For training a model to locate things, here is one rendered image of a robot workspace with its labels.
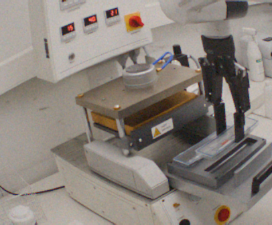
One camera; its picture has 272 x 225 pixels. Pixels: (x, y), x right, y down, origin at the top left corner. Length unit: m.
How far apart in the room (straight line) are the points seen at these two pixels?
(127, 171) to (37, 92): 0.60
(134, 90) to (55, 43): 0.24
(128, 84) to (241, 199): 0.46
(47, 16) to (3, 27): 0.34
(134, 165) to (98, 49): 0.35
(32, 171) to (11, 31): 0.52
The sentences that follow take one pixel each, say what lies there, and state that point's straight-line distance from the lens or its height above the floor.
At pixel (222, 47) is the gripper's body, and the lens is 0.94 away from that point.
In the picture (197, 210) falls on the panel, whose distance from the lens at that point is 1.15.
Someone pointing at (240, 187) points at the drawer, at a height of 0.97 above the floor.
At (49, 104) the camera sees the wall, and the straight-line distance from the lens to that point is 1.65.
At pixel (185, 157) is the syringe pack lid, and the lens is 1.09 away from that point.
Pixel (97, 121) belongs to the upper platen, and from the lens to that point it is 1.26.
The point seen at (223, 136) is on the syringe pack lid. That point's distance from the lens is 1.05.
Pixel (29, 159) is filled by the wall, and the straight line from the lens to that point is 1.65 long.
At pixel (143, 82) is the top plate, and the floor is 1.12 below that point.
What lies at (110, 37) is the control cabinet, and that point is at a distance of 1.32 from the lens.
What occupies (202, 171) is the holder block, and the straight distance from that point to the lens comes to 1.03.
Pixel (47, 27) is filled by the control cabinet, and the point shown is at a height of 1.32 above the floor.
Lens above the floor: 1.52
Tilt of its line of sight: 22 degrees down
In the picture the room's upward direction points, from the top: 11 degrees counter-clockwise
